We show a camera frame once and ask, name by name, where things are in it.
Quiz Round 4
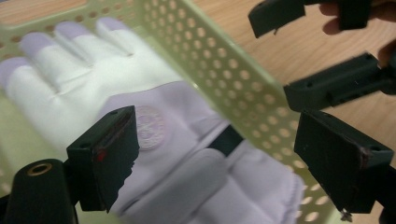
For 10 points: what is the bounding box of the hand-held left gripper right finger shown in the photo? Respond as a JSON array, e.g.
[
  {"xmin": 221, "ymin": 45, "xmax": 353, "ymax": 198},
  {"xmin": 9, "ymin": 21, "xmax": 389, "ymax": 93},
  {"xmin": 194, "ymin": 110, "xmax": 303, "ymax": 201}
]
[{"xmin": 293, "ymin": 109, "xmax": 396, "ymax": 217}]

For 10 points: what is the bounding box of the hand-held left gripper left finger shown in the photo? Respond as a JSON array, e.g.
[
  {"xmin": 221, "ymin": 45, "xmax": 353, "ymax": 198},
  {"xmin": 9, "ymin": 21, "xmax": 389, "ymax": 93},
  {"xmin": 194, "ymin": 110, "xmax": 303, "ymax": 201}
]
[{"xmin": 65, "ymin": 105, "xmax": 140, "ymax": 214}]

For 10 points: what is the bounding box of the lilac padded glove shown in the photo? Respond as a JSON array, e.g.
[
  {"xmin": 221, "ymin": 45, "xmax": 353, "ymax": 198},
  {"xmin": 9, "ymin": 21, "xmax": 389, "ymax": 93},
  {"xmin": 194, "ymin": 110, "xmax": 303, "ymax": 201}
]
[{"xmin": 0, "ymin": 17, "xmax": 306, "ymax": 224}]

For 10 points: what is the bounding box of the pale green perforated basket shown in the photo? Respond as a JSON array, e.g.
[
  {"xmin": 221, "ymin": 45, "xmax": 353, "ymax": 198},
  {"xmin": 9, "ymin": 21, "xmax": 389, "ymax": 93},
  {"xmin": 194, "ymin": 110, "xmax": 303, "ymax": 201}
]
[{"xmin": 0, "ymin": 0, "xmax": 344, "ymax": 224}]

